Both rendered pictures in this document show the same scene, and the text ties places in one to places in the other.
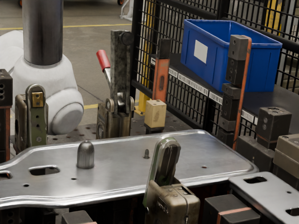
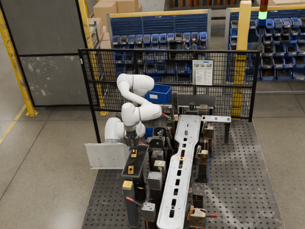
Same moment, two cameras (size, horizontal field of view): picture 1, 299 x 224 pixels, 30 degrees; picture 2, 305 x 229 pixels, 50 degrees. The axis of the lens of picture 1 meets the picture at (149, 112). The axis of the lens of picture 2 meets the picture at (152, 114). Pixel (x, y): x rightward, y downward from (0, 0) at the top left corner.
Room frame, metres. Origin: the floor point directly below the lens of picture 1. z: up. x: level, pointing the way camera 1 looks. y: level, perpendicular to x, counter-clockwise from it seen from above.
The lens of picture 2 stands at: (-0.46, 2.09, 2.90)
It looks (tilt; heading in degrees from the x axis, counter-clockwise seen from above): 34 degrees down; 312
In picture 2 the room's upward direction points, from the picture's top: 5 degrees counter-clockwise
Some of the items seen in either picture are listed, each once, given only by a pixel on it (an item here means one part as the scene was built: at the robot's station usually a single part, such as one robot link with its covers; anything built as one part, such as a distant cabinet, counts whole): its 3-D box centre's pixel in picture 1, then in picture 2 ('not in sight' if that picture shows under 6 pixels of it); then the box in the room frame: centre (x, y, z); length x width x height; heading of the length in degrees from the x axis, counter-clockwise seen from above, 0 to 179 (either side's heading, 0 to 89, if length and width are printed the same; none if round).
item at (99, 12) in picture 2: not in sight; (121, 22); (4.80, -2.92, 0.52); 1.20 x 0.80 x 1.05; 122
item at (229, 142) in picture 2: not in sight; (227, 131); (0.73, -0.32, 0.84); 0.11 x 0.06 x 0.29; 28
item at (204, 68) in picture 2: not in sight; (202, 72); (1.17, -0.54, 1.30); 0.23 x 0.02 x 0.31; 28
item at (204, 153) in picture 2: not in sight; (202, 166); (0.65, 0.27, 0.87); 0.12 x 0.09 x 0.35; 28
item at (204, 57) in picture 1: (227, 53); (156, 93); (1.54, -0.20, 1.10); 0.30 x 0.17 x 0.13; 19
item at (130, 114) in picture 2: not in sight; (130, 113); (0.96, 0.76, 1.60); 0.13 x 0.11 x 0.16; 48
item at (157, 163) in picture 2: not in sight; (161, 179); (0.83, 0.62, 0.89); 0.13 x 0.11 x 0.38; 28
